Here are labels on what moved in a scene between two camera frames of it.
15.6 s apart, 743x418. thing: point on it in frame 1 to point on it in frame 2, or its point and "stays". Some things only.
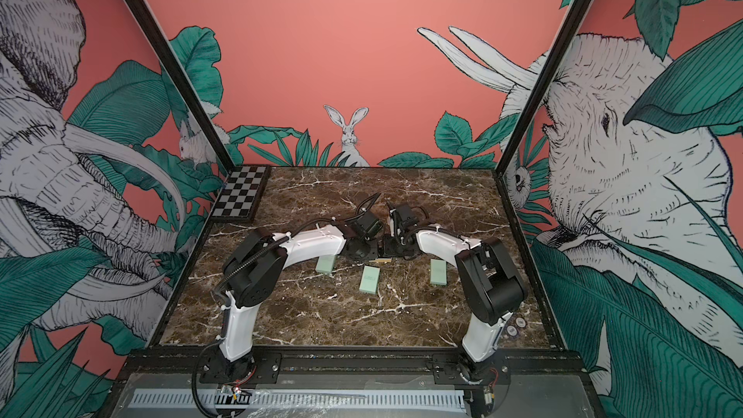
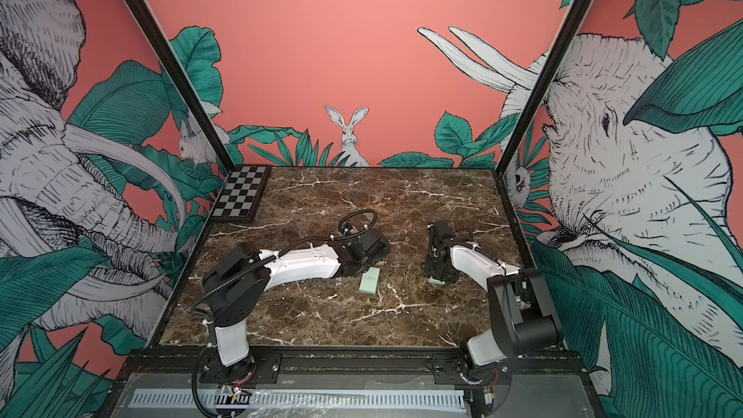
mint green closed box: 370,280 stays
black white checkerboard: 241,194 stays
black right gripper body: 395,246 to 432,266
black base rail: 358,361 stays
